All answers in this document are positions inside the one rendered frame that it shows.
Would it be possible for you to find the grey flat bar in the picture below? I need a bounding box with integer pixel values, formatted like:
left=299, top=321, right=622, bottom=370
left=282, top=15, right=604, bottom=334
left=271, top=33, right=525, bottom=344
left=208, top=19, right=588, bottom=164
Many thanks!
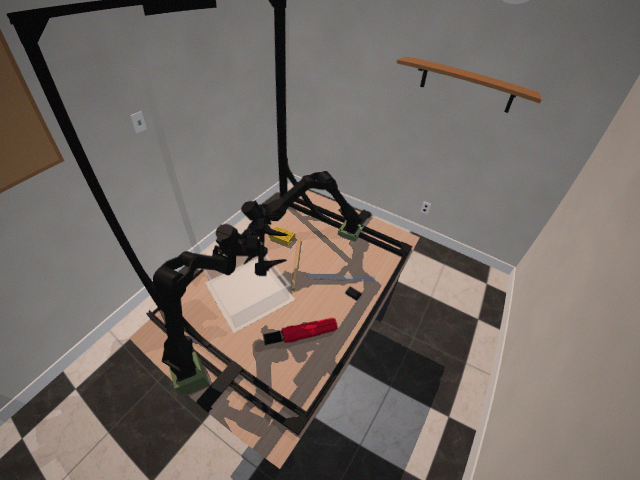
left=308, top=273, right=375, bottom=282

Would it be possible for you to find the yellow sponge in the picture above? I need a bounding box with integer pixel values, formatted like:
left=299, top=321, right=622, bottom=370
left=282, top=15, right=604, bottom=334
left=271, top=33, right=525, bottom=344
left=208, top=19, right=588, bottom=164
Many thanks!
left=269, top=226, right=295, bottom=246

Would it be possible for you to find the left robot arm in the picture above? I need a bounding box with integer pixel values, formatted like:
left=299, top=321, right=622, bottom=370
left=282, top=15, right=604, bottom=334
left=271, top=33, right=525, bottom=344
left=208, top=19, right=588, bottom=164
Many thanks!
left=241, top=171, right=362, bottom=234

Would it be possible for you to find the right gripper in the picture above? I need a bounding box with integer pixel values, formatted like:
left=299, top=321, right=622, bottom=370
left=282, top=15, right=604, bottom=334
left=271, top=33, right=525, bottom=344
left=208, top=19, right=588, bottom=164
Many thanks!
left=239, top=218, right=287, bottom=276

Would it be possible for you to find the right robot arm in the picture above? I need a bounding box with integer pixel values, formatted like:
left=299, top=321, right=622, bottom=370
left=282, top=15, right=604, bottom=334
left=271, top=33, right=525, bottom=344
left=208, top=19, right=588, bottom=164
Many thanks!
left=153, top=224, right=258, bottom=381

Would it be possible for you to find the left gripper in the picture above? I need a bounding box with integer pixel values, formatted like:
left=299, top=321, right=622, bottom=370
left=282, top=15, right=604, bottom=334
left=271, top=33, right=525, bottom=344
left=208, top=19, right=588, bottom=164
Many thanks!
left=232, top=223, right=268, bottom=265

